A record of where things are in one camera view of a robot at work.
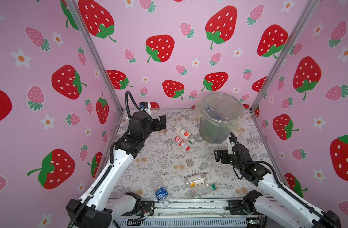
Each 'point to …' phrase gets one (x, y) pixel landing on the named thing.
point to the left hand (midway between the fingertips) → (158, 116)
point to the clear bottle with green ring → (204, 189)
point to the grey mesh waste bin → (213, 133)
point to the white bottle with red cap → (177, 139)
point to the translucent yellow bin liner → (222, 109)
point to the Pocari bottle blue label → (161, 191)
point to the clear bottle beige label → (194, 178)
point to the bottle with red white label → (185, 135)
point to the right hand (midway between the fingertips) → (220, 151)
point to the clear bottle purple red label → (211, 111)
